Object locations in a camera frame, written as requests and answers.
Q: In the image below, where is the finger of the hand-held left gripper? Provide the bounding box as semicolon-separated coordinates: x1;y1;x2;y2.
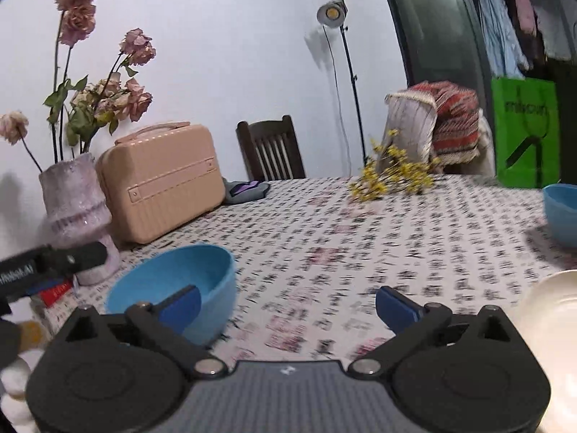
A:
43;241;109;276

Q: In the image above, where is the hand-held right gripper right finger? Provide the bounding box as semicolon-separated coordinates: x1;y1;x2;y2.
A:
351;286;519;380

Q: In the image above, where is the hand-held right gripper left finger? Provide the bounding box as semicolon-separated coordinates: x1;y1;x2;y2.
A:
61;285;228;380

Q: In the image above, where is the blue bowl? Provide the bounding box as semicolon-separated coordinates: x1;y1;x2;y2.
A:
542;183;577;249
105;244;237;346

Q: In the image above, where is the cream plate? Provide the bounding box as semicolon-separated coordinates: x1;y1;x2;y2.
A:
511;270;577;433

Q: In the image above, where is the pale pink ceramic vase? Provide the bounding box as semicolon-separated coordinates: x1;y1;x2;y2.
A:
38;153;122;286

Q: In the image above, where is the pink hard-shell case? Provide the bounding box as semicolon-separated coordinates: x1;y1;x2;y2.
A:
96;121;227;245

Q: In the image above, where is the yellow flower branch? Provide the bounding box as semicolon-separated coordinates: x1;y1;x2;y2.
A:
348;128;442;201

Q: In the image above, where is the grey and purple cloth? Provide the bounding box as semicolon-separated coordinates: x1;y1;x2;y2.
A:
223;179;271;205

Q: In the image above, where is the dark wooden chair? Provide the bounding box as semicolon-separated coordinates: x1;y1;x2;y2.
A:
237;115;307;181

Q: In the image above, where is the red patterned quilted blanket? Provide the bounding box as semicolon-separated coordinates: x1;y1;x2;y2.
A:
384;81;481;167

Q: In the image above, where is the green paper bag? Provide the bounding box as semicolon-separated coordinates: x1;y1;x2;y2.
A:
490;76;560;189

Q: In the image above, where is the bunch of dried roses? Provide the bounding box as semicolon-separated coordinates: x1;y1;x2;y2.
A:
0;0;157;174

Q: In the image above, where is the black sliding glass door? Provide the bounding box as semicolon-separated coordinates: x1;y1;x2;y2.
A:
376;0;577;100

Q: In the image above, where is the light blue hanging shirt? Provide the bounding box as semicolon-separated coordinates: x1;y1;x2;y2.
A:
478;0;530;77

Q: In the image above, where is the studio light on stand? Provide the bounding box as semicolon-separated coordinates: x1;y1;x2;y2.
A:
316;0;368;167

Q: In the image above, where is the white hanging garment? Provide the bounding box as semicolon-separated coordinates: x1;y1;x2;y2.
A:
534;0;573;61

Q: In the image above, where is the pink hanging garment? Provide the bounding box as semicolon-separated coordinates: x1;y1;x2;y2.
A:
514;0;539;37

